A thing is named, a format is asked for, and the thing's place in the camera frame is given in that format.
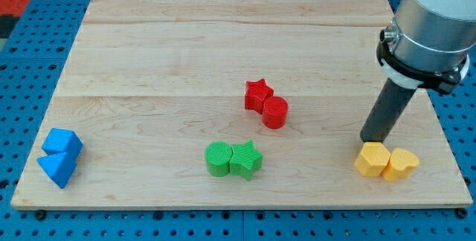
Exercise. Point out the blue triangle block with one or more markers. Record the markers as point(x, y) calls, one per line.
point(59, 167)

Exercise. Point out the yellow hexagon block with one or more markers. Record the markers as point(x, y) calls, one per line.
point(372, 159)

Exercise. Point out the yellow heart block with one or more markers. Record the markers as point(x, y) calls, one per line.
point(401, 164)

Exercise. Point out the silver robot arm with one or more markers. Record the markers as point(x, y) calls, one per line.
point(425, 46)

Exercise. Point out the green star block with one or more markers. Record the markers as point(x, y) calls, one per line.
point(245, 160)

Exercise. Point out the green cylinder block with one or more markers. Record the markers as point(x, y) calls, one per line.
point(217, 156)

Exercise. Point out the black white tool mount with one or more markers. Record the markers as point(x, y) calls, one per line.
point(409, 78)

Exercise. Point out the red cylinder block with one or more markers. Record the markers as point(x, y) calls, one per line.
point(275, 110)

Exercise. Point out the wooden board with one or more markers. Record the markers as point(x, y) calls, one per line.
point(149, 84)

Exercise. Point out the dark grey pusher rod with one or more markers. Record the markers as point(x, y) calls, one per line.
point(387, 109)

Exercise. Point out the blue cube block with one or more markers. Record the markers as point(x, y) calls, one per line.
point(62, 140)

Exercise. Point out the red star block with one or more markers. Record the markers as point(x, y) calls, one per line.
point(256, 93)

